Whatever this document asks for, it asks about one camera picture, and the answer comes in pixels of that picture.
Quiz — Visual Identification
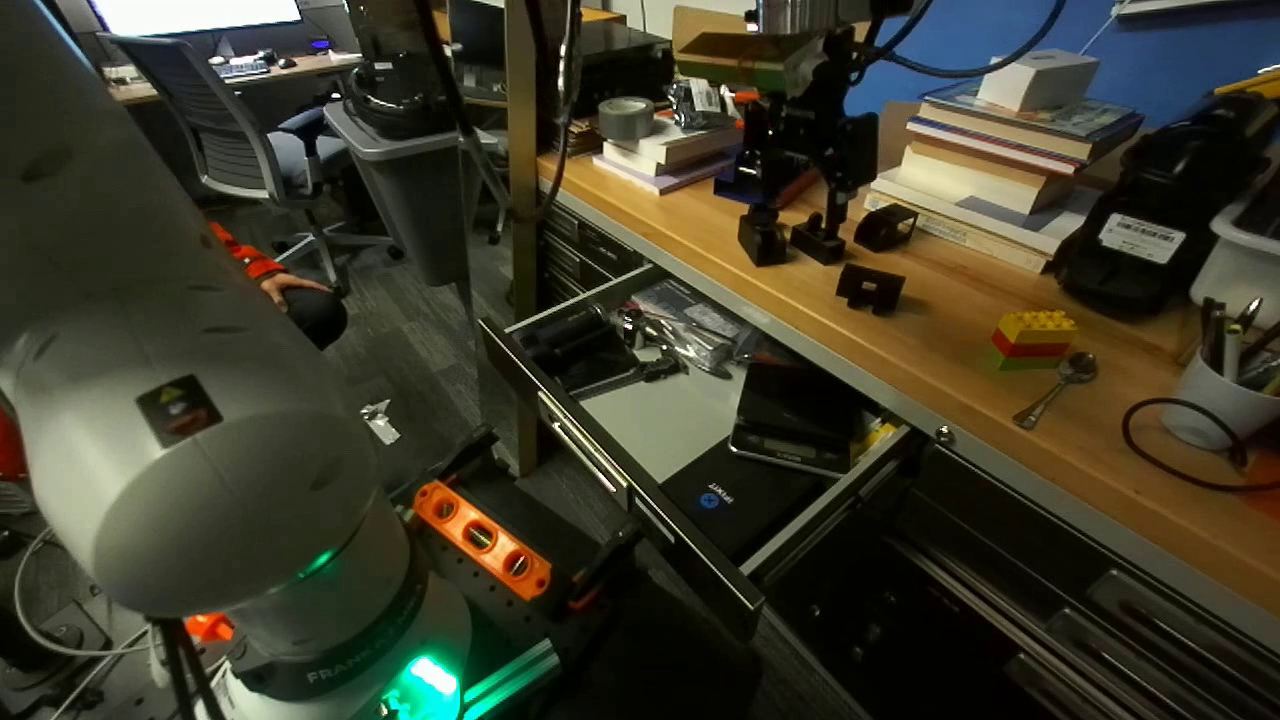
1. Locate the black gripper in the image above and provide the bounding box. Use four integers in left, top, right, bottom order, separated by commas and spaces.
755, 29, 878, 231

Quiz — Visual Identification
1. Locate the black two-pronged bracket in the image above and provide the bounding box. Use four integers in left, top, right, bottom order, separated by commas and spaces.
834, 259, 909, 318

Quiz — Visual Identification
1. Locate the grey metal drawer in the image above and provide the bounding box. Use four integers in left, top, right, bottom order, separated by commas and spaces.
472, 255, 932, 649

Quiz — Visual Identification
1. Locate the grey workbench drawer cabinet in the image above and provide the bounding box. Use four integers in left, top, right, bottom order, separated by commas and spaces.
533, 171, 1280, 720

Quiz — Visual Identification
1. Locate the black hollow plastic part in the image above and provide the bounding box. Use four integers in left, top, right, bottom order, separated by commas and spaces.
851, 201, 924, 255

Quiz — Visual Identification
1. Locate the crumpled silver bag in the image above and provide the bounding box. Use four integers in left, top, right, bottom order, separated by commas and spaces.
664, 71, 740, 134

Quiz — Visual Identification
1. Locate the white book stack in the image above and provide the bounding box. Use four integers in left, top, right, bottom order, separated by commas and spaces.
589, 111, 748, 201

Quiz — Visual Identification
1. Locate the large white book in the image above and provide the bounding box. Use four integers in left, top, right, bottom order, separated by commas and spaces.
856, 179, 1071, 278

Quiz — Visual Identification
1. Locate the thick cream paged book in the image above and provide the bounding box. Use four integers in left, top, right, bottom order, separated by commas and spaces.
892, 130, 1088, 218

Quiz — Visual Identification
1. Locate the stack of white books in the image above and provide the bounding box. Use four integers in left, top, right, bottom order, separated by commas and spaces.
913, 84, 1150, 166

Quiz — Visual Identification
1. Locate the black digital kitchen scale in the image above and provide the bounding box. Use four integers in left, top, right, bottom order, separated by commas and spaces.
727, 346, 880, 478

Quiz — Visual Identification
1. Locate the small white box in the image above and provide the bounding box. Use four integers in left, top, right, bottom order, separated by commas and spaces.
974, 49, 1106, 121

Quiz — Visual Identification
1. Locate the black digital caliper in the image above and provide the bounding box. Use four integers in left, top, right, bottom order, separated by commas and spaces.
638, 344, 694, 393

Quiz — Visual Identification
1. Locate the yellow red green Lego stack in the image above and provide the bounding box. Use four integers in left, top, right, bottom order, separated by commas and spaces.
988, 304, 1082, 376

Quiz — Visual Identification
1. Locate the yellow paper pad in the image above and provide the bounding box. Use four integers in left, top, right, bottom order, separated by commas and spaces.
856, 409, 913, 466

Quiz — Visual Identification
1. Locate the black ridged fan box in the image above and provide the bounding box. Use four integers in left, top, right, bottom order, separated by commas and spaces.
521, 308, 647, 398

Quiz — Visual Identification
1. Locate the metal spoon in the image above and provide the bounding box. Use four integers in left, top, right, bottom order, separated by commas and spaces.
1009, 346, 1106, 437

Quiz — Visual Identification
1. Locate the black iFixit case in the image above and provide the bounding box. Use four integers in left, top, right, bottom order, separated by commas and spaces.
656, 437, 839, 566

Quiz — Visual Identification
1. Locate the black label printer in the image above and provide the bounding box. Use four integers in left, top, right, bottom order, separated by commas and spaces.
1045, 92, 1273, 323

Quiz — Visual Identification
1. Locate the grey trash bin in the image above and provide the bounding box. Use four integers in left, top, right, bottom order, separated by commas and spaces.
321, 96, 472, 287

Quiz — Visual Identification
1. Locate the black bin liner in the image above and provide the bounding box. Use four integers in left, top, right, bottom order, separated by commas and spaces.
344, 49, 469, 134

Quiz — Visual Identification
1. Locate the white plastic tub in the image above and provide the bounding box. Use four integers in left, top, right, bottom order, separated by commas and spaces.
1187, 154, 1280, 323

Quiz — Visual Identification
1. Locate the white cup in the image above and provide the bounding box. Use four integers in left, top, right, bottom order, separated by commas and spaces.
1158, 346, 1280, 454

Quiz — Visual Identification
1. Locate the orange spirit level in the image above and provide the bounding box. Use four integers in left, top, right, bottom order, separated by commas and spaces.
404, 475, 561, 607

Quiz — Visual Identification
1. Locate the white paper tag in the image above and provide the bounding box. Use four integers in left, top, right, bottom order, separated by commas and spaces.
355, 393, 404, 453

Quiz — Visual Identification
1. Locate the wooden office desk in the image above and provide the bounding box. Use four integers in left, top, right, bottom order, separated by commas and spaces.
98, 49, 367, 111

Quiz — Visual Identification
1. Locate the black handheld controller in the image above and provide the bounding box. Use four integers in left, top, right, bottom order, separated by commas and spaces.
275, 282, 352, 355

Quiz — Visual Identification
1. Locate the person in red jacket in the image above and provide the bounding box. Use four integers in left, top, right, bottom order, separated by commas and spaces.
200, 217, 336, 313

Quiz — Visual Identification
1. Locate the grey office chair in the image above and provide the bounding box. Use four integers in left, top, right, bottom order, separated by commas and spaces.
108, 33, 408, 293

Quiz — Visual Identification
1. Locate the computer monitor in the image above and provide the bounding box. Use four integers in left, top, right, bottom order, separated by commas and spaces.
86, 0, 311, 41

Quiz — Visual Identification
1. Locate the small orange red fixture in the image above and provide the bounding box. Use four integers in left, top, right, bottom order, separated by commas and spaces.
182, 607, 245, 652

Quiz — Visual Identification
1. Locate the grey duct tape roll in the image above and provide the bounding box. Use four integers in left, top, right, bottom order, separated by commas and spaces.
594, 92, 660, 143

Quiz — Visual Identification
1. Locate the looped black cable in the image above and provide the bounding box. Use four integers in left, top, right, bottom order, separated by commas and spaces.
1120, 393, 1280, 499

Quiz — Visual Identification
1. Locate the white wall shelf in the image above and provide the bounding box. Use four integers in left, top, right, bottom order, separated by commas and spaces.
1114, 0, 1280, 23

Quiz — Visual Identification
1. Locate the thin black cable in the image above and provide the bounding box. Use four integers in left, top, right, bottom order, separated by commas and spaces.
149, 615, 233, 720

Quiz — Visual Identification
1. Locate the white cable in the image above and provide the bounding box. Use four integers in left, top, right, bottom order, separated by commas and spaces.
4, 525, 153, 720

